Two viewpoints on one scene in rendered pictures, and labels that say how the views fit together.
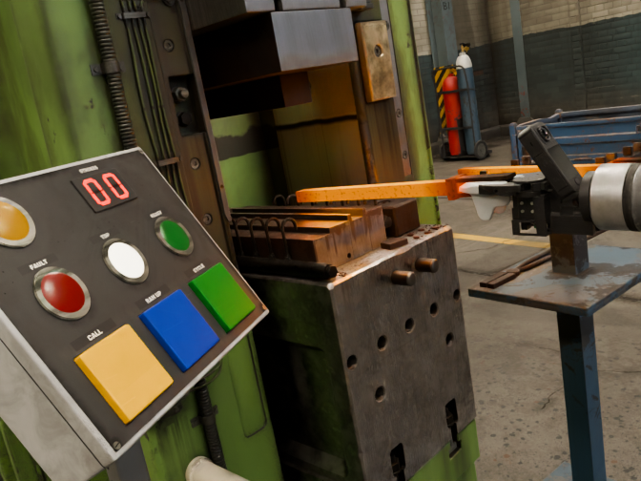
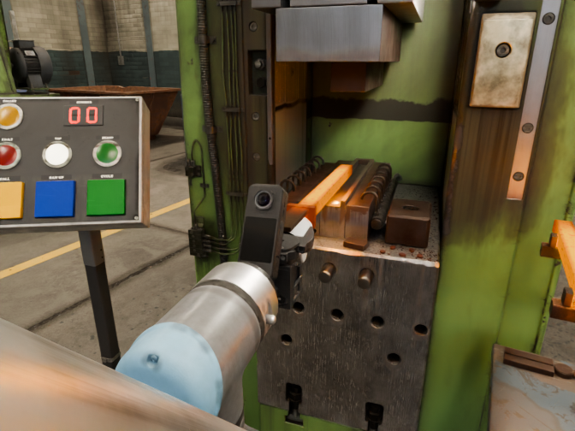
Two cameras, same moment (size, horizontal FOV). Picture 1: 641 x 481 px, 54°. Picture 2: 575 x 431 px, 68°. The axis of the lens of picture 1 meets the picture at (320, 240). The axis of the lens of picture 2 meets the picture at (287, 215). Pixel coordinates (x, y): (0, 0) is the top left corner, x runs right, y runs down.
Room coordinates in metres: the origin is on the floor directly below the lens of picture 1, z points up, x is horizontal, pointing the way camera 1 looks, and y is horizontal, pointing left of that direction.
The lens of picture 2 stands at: (0.70, -0.78, 1.27)
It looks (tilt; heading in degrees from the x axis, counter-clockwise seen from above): 20 degrees down; 63
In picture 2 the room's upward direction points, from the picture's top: straight up
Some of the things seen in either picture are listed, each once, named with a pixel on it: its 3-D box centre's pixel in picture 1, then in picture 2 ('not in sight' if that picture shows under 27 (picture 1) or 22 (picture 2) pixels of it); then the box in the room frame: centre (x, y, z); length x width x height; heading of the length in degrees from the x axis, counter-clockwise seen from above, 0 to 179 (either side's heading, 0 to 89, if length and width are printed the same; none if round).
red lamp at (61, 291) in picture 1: (62, 293); (6, 155); (0.58, 0.25, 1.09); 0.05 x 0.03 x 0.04; 134
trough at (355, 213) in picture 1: (281, 214); (352, 178); (1.32, 0.07, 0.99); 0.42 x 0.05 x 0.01; 44
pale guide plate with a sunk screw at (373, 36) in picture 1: (376, 61); (500, 61); (1.46, -0.19, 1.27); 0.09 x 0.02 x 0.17; 134
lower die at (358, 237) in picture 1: (277, 233); (341, 191); (1.30, 0.09, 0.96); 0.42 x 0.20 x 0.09; 44
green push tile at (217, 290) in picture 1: (220, 298); (106, 197); (0.75, 0.13, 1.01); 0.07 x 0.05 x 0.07; 159
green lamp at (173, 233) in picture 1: (174, 236); (107, 153); (0.76, 0.18, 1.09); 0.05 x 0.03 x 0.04; 134
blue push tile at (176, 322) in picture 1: (178, 330); (56, 199); (0.65, 0.17, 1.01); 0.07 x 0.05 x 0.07; 159
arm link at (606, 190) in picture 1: (615, 196); (237, 305); (0.83, -0.40, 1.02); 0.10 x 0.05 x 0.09; 134
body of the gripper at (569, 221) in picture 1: (555, 201); (263, 276); (0.89, -0.34, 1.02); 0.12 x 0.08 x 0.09; 44
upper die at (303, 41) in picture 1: (241, 57); (348, 39); (1.30, 0.09, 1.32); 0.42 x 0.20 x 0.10; 44
